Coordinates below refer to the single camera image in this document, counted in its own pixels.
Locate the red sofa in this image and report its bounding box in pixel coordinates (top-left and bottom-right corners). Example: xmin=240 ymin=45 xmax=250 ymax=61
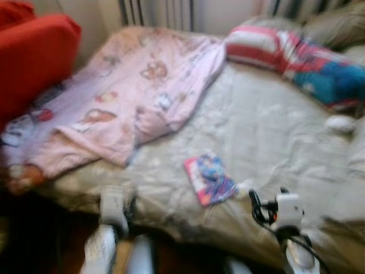
xmin=0 ymin=0 xmax=82 ymax=129

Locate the grey floral bed sheet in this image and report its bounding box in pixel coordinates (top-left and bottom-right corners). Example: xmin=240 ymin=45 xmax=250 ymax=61
xmin=34 ymin=57 xmax=365 ymax=274

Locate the striped red blue bolster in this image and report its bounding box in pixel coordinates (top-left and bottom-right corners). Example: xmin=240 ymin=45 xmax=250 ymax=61
xmin=224 ymin=24 xmax=365 ymax=109

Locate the colourful comic book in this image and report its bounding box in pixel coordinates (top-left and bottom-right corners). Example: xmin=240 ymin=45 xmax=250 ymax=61
xmin=182 ymin=152 xmax=237 ymax=207

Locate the pink bear print blanket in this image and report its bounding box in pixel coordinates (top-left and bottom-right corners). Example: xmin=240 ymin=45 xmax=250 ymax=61
xmin=0 ymin=26 xmax=227 ymax=180

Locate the silver right robot leg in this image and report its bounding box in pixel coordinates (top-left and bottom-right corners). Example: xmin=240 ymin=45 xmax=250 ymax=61
xmin=225 ymin=257 xmax=254 ymax=274

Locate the small white sock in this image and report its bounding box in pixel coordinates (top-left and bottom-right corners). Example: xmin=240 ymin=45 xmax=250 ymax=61
xmin=326 ymin=115 xmax=357 ymax=135

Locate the grey striped curtain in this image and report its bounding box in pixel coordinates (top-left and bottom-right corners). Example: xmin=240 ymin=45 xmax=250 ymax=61
xmin=117 ymin=0 xmax=194 ymax=32
xmin=268 ymin=0 xmax=354 ymax=21

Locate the silver robot leg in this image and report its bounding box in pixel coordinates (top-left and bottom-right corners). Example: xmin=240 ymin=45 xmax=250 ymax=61
xmin=125 ymin=237 xmax=157 ymax=274
xmin=225 ymin=257 xmax=254 ymax=274

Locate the silver left robot leg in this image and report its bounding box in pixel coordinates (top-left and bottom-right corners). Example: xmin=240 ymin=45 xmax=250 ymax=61
xmin=125 ymin=237 xmax=157 ymax=274

